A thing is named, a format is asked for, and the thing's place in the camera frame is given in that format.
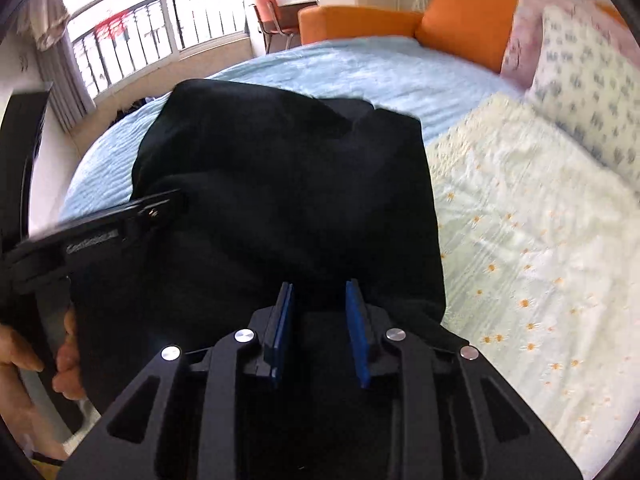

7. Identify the grey curtain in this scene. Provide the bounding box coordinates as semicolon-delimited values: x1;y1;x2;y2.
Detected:
16;0;96;133

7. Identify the white grey-flower pillow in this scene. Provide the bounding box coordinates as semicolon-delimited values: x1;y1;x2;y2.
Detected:
525;6;639;190

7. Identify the black garment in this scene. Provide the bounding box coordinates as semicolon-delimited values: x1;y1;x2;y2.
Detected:
70;79;446;411

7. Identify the pink cartoon quilt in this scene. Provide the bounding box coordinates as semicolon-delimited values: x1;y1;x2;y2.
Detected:
500;0;639;90

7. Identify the person left hand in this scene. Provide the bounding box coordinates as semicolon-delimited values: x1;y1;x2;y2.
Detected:
1;307;87;460

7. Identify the orange chair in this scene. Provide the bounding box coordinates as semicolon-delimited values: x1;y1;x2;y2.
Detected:
254;0;299;53

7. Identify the white daisy blanket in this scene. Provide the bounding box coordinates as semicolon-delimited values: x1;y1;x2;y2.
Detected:
426;93;639;479

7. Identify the orange headboard cushion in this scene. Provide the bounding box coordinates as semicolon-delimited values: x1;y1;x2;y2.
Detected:
414;0;518;74

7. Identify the black balcony railing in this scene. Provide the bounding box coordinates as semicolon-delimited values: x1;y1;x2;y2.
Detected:
67;0;246;98

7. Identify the orange bed frame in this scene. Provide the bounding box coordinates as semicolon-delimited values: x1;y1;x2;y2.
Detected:
298;6;422;44

